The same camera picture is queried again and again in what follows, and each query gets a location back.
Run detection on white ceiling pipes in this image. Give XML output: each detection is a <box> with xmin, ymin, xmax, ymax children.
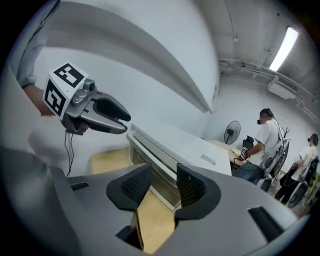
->
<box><xmin>218</xmin><ymin>57</ymin><xmax>278</xmax><ymax>76</ymax></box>

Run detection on light blue shirt sleeve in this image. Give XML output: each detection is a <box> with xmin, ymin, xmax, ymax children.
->
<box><xmin>15</xmin><ymin>0</ymin><xmax>61</xmax><ymax>89</ymax></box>

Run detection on black standing fan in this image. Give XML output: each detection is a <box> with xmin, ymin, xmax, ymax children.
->
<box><xmin>223</xmin><ymin>120</ymin><xmax>242</xmax><ymax>146</ymax></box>

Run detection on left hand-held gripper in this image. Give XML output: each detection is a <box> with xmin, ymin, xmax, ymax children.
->
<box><xmin>42</xmin><ymin>62</ymin><xmax>132</xmax><ymax>136</ymax></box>

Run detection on light wooden desk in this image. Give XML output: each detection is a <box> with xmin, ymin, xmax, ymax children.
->
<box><xmin>209</xmin><ymin>139</ymin><xmax>252</xmax><ymax>169</ymax></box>

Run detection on grey floor fan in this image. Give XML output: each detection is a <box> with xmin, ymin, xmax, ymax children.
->
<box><xmin>261</xmin><ymin>141</ymin><xmax>290</xmax><ymax>179</ymax></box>

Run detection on glass toaster oven door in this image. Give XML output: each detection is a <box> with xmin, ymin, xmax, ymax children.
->
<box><xmin>126</xmin><ymin>132</ymin><xmax>183</xmax><ymax>212</ymax></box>

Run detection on thin black cable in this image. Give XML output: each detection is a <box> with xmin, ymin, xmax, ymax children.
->
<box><xmin>64</xmin><ymin>130</ymin><xmax>72</xmax><ymax>178</ymax></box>
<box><xmin>67</xmin><ymin>131</ymin><xmax>75</xmax><ymax>176</ymax></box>

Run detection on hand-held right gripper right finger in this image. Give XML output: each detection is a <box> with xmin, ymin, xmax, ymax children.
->
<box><xmin>174</xmin><ymin>162</ymin><xmax>222</xmax><ymax>221</ymax></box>

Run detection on white air conditioner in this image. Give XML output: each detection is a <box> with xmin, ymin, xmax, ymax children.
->
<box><xmin>266</xmin><ymin>74</ymin><xmax>302</xmax><ymax>100</ymax></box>

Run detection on long ceiling light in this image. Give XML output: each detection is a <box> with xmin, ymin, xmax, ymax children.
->
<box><xmin>268</xmin><ymin>26</ymin><xmax>300</xmax><ymax>72</ymax></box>

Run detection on person's left forearm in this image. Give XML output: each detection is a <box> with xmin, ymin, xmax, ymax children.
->
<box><xmin>22</xmin><ymin>84</ymin><xmax>56</xmax><ymax>117</ymax></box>

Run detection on white toaster oven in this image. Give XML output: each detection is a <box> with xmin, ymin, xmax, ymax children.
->
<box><xmin>126</xmin><ymin>123</ymin><xmax>234</xmax><ymax>212</ymax></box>

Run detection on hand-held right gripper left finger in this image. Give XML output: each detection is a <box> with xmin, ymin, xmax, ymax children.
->
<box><xmin>105</xmin><ymin>162</ymin><xmax>153</xmax><ymax>211</ymax></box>

